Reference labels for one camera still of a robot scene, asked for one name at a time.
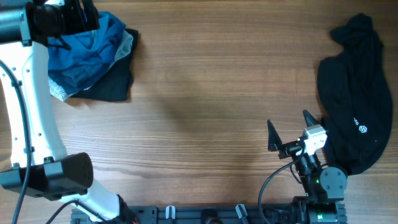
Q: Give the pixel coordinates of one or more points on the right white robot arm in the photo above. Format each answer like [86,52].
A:
[324,184]

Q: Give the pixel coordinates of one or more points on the black garment with white logo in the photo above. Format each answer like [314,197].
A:
[355,95]

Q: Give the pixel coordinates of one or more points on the folded black garment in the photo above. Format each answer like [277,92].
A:
[116,83]

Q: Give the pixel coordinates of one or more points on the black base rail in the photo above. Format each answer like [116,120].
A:
[205,214]

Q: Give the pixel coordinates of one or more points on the folded light grey garment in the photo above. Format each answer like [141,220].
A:
[124,46]

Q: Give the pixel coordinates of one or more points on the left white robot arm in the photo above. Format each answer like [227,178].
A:
[41,166]

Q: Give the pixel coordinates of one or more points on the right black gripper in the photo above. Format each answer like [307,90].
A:
[276,144]

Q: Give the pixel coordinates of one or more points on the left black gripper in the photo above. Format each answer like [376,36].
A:
[79,24]

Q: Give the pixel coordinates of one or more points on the blue polo shirt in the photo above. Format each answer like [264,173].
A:
[78,61]

